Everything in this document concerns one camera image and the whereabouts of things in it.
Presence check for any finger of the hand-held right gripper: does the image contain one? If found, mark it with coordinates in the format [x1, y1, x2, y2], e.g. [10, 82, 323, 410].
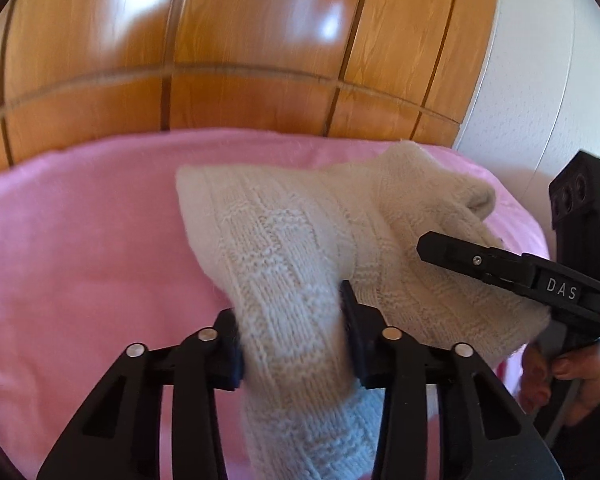
[416, 231, 536, 295]

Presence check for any pink quilted bedspread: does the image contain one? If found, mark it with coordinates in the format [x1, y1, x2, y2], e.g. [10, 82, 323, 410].
[0, 127, 553, 480]

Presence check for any person's right hand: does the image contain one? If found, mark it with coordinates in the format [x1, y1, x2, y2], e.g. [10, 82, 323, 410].
[519, 341, 600, 427]

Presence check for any white knit sweater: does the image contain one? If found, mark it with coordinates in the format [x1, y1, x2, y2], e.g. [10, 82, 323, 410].
[175, 140, 552, 480]

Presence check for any wooden panelled headboard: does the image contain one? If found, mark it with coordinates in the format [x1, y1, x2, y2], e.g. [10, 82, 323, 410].
[0, 0, 503, 182]

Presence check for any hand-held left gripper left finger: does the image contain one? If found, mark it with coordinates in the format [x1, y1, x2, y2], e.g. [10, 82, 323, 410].
[36, 309, 245, 480]

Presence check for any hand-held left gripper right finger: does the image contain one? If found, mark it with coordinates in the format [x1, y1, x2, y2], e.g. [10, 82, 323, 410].
[339, 279, 564, 480]

